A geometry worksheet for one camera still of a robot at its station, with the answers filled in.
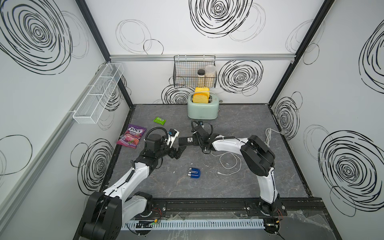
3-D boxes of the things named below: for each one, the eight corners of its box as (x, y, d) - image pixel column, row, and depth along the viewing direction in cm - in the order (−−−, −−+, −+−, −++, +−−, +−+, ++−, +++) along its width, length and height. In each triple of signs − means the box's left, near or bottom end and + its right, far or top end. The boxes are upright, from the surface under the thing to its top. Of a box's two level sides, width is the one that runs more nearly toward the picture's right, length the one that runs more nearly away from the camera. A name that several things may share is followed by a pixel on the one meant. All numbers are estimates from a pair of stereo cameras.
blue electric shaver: (187, 178, 85) (187, 176, 82) (188, 170, 88) (187, 167, 86) (200, 178, 85) (200, 176, 83) (199, 170, 89) (200, 167, 86)
